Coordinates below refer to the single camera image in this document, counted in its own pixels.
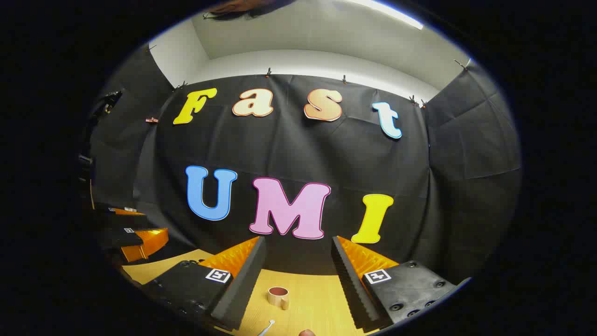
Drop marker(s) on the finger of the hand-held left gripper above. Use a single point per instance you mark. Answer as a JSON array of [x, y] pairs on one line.
[[116, 219], [122, 239]]

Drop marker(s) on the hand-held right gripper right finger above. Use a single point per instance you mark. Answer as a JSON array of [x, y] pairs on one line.
[[354, 289]]

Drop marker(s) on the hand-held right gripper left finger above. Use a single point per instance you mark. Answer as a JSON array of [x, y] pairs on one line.
[[242, 289]]

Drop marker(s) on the beige cup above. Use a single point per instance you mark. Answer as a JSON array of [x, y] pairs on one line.
[[279, 298]]

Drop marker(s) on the white toothbrush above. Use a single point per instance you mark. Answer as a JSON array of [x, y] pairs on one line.
[[266, 328]]

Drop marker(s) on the wooden desktop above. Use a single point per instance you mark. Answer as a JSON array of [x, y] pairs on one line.
[[308, 298]]

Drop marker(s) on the black backdrop cloth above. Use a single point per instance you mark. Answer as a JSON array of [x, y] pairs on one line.
[[298, 149]]

